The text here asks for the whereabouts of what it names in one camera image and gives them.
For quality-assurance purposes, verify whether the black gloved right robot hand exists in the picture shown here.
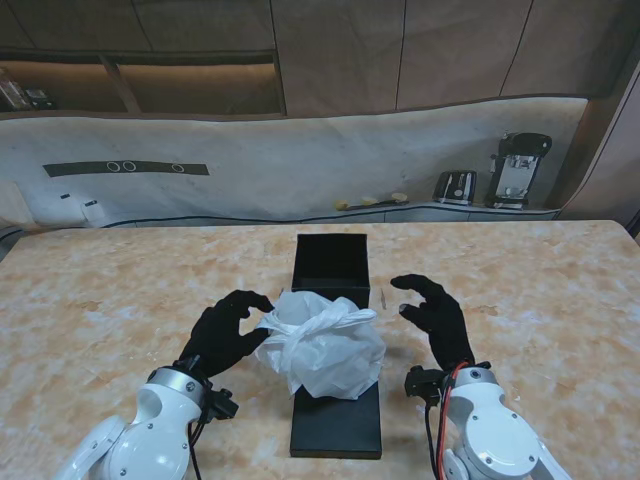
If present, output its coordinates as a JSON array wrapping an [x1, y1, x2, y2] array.
[[389, 273, 476, 371]]

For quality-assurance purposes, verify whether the open black gift box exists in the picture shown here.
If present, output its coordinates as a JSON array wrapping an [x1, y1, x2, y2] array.
[[291, 232, 372, 307]]

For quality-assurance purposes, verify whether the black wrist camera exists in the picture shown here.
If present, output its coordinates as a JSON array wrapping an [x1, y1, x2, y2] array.
[[403, 365, 446, 400], [202, 387, 240, 422]]

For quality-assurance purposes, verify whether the white printed plastic bag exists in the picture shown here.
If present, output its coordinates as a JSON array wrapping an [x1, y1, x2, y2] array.
[[254, 291, 387, 402]]

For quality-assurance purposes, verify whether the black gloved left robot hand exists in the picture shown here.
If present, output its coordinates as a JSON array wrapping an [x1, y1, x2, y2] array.
[[178, 289, 276, 379]]

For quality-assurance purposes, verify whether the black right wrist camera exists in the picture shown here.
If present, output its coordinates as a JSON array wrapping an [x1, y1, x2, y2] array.
[[403, 365, 446, 400]]

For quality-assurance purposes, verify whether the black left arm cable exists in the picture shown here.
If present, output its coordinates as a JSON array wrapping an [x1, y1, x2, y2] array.
[[187, 419, 207, 480]]

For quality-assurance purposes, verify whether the black silver espresso machine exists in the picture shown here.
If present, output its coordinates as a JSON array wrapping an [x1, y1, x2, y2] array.
[[483, 131, 554, 210]]

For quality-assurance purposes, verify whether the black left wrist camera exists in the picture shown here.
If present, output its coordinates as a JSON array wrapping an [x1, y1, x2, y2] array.
[[202, 387, 240, 422]]

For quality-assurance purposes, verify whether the small black shelf device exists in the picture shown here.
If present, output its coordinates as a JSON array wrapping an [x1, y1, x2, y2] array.
[[25, 88, 57, 109]]

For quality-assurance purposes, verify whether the grey right arm cable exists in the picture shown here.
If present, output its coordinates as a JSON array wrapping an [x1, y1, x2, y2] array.
[[423, 397, 437, 474]]

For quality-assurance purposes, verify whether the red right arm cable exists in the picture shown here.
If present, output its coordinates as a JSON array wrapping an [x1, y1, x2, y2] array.
[[434, 362, 474, 480]]

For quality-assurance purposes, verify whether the black box lid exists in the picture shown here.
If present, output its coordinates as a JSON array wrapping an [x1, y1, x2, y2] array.
[[289, 382, 384, 460]]

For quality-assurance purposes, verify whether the white protective cover sheet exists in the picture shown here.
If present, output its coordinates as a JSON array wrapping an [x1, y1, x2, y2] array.
[[0, 94, 591, 231]]

